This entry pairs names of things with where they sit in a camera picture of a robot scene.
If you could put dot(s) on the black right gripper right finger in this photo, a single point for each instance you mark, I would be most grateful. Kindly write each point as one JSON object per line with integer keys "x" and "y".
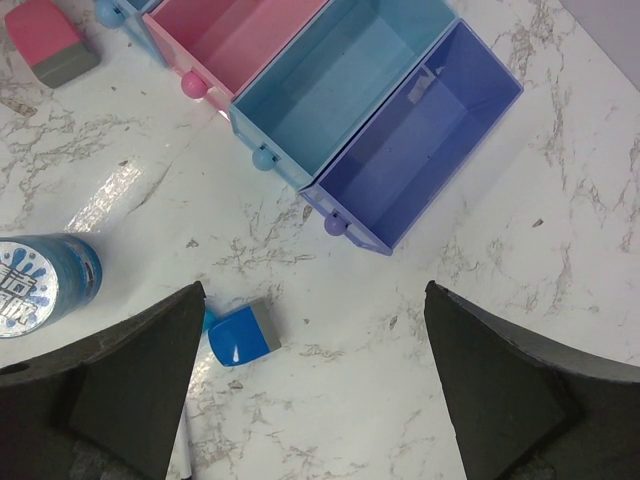
{"x": 524, "y": 406}

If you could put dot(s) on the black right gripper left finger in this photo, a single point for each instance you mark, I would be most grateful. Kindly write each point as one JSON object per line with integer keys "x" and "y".
{"x": 106, "y": 406}

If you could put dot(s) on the white pen black cap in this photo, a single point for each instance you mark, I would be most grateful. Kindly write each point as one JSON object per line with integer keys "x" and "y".
{"x": 181, "y": 456}

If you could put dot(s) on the blue and grey eraser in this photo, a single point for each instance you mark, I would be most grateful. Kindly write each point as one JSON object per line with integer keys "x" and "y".
{"x": 241, "y": 336}

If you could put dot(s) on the blue round cleaning gel jar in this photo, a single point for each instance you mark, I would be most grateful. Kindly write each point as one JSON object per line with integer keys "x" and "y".
{"x": 45, "y": 278}

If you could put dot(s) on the purple plastic drawer box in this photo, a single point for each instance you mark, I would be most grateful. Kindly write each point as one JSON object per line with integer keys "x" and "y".
{"x": 387, "y": 175}

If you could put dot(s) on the pink plastic drawer box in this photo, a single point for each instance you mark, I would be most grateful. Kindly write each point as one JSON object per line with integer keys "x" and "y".
{"x": 218, "y": 47}

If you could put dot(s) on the pink and grey eraser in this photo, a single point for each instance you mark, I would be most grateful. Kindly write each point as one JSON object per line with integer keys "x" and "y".
{"x": 49, "y": 42}

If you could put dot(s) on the light blue end drawer box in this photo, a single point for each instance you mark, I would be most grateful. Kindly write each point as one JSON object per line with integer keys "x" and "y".
{"x": 127, "y": 15}

